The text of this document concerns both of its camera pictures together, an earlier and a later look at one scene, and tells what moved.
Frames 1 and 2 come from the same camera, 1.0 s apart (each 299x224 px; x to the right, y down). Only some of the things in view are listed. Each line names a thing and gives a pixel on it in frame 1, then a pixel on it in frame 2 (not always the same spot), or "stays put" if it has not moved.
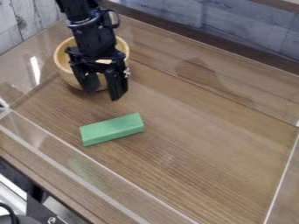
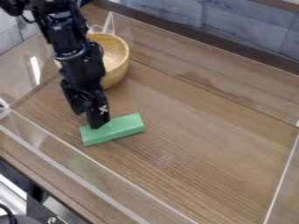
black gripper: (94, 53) -> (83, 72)
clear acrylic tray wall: (107, 193) stays put
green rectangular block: (112, 129) stays put
